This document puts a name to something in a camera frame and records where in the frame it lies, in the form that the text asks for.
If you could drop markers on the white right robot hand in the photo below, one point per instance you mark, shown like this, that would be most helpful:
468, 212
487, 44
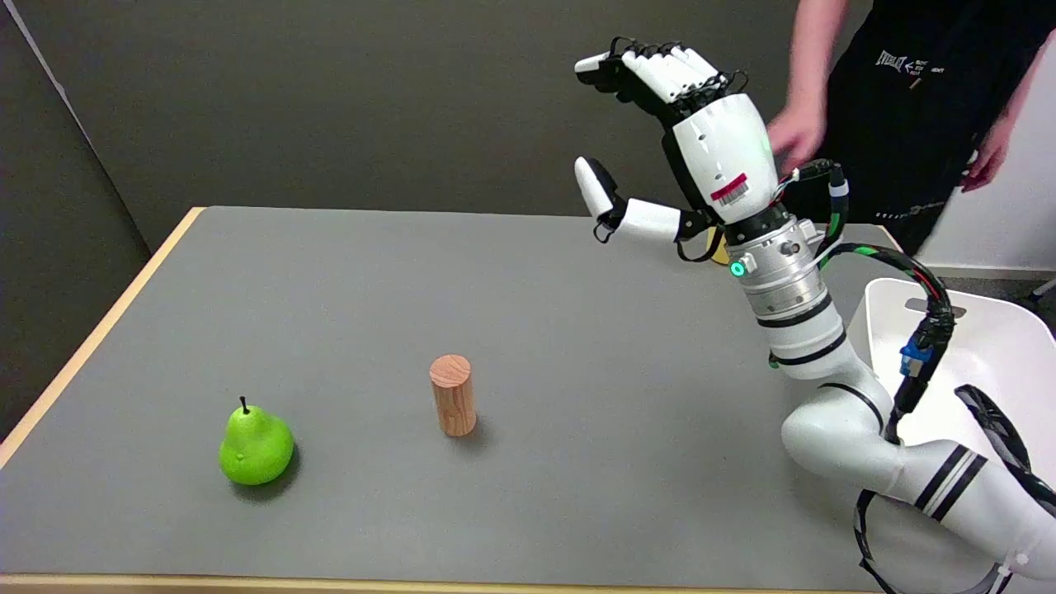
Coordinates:
719, 148

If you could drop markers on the wooden cylinder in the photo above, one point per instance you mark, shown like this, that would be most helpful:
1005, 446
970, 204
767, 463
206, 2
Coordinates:
453, 395

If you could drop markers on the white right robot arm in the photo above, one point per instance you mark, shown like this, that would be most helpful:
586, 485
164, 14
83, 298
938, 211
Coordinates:
833, 388

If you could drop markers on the yellow plastic cup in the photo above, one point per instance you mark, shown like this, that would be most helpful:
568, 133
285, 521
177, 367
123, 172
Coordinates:
718, 247

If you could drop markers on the person in black clothes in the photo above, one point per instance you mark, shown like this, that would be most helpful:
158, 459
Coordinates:
916, 107

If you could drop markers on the white plastic bin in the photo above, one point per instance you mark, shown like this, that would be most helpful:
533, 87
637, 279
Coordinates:
982, 363

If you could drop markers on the green pear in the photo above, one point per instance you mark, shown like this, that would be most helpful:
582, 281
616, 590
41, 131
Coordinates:
255, 444

